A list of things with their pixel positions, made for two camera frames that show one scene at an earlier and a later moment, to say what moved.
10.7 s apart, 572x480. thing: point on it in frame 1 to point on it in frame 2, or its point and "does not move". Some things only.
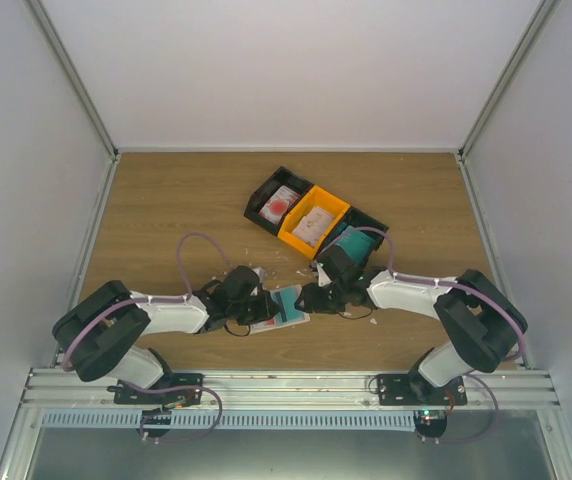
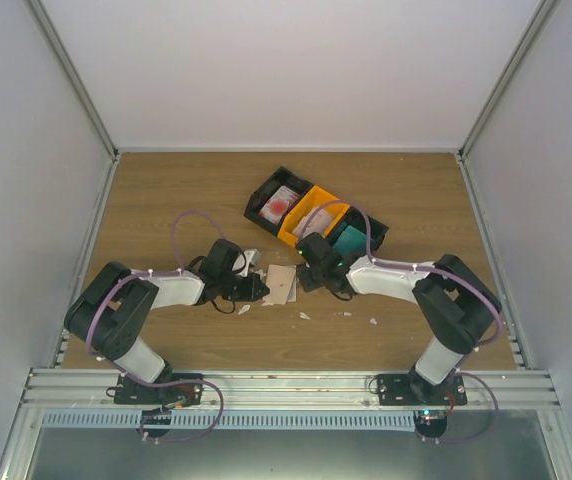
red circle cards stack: x=279 y=205 does not move
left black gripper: x=267 y=309 to x=254 y=283
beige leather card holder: x=267 y=326 to x=281 y=284
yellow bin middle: x=314 y=196 does not move
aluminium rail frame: x=525 y=391 does not move
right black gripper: x=313 y=303 to x=307 y=282
